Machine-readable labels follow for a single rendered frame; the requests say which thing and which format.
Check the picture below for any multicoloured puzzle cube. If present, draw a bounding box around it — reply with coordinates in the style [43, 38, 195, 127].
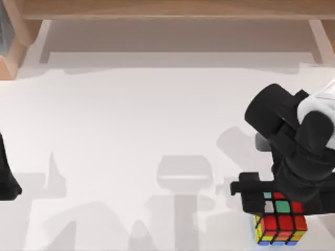
[253, 191, 308, 247]

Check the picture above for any grey rounded box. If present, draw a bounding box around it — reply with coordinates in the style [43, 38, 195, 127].
[254, 132, 273, 153]

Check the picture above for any wooden open shelf unit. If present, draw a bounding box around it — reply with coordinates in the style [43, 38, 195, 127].
[0, 0, 335, 81]

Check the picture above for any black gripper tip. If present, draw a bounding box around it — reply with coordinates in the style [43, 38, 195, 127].
[0, 132, 23, 202]

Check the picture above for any grey blue panel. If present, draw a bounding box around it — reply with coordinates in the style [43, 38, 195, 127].
[0, 0, 14, 56]

